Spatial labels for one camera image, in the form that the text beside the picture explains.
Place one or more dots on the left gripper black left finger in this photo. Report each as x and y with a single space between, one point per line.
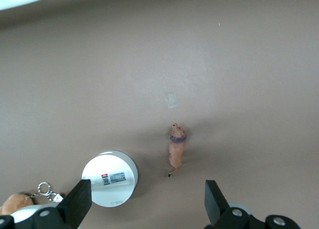
74 204

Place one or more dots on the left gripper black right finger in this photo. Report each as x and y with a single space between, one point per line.
214 206

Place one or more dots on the white round phone stand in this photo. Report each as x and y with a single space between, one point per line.
112 164

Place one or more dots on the clear tape piece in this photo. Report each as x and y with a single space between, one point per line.
171 100

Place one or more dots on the brown lion figurine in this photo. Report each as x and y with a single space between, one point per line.
177 151

